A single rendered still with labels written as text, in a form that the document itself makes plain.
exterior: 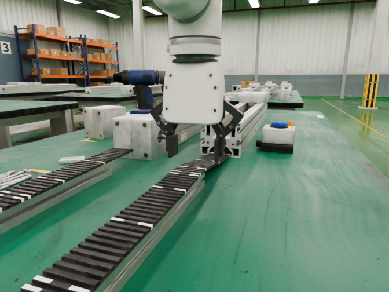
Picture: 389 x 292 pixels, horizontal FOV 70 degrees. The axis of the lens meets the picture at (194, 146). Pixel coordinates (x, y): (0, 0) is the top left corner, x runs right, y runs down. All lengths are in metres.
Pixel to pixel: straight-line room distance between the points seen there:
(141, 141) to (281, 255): 0.42
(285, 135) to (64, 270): 0.59
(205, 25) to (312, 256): 0.33
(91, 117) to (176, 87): 0.52
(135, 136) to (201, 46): 0.30
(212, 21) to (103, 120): 0.54
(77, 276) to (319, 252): 0.24
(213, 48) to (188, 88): 0.07
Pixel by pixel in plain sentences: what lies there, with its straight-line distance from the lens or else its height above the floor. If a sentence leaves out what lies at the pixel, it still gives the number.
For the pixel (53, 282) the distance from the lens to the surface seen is 0.26.
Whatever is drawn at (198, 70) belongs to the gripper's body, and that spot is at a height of 0.98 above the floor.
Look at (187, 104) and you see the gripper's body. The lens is 0.46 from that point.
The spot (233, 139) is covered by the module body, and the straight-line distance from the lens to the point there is 0.67.
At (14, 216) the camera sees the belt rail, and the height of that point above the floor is 0.79.
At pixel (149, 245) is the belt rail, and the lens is 0.32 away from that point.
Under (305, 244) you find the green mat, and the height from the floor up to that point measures 0.78.
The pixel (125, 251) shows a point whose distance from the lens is 0.28.
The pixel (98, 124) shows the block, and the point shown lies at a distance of 0.91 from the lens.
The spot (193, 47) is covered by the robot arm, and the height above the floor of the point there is 1.01.
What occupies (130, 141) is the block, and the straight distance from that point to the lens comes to 0.67.
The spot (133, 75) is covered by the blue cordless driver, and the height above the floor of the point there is 0.98.
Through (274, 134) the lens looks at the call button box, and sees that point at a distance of 0.74.
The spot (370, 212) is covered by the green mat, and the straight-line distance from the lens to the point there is 0.48.
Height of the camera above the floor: 0.96
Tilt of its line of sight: 14 degrees down
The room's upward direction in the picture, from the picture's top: straight up
